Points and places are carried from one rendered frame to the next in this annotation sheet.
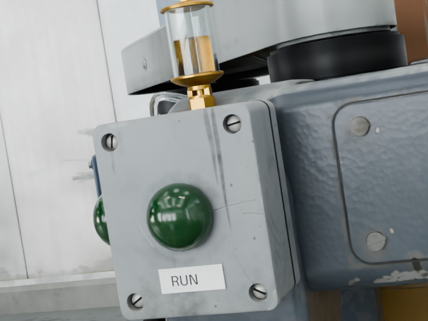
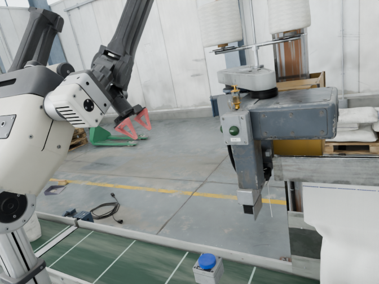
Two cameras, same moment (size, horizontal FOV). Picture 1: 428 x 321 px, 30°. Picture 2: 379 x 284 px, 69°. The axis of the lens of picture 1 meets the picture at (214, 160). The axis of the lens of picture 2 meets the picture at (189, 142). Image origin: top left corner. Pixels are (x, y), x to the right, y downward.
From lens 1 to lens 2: 0.46 m
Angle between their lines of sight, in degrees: 19
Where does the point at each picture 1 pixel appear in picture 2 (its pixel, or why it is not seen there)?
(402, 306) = not seen: hidden behind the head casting
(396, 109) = (269, 113)
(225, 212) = (241, 130)
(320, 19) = (260, 87)
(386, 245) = (267, 134)
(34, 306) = (180, 116)
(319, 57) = (259, 94)
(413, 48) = (288, 72)
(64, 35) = (187, 26)
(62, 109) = (186, 52)
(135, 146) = (227, 119)
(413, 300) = not seen: hidden behind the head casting
